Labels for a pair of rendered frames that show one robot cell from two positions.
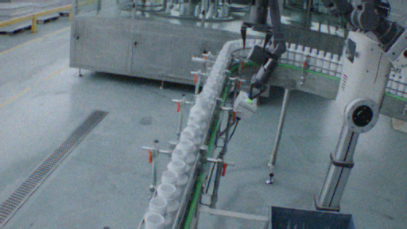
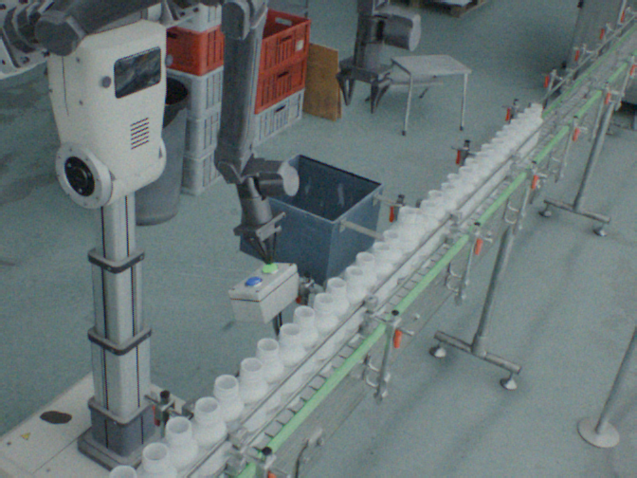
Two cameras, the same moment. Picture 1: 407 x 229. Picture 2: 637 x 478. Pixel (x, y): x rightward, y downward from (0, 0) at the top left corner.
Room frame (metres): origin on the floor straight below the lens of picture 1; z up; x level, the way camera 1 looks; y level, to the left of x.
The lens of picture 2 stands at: (2.68, 0.41, 2.02)
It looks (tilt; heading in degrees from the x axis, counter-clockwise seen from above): 32 degrees down; 203
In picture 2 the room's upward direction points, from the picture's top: 6 degrees clockwise
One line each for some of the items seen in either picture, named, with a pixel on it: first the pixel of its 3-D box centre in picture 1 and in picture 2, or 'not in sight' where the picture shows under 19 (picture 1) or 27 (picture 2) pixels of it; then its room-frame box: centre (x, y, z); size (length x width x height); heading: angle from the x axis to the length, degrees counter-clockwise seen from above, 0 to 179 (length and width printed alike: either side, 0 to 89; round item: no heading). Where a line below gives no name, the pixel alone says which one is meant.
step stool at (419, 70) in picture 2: not in sight; (417, 86); (-2.21, -1.01, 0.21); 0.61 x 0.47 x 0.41; 48
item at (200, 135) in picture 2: not in sight; (196, 112); (-0.66, -1.77, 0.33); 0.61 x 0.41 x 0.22; 1
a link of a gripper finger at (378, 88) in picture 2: (250, 36); (370, 90); (1.20, -0.12, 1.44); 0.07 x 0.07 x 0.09; 84
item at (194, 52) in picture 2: not in sight; (198, 31); (-0.67, -1.77, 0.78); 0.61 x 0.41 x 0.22; 1
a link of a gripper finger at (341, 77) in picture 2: (261, 38); (355, 85); (1.20, -0.16, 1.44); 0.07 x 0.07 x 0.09; 84
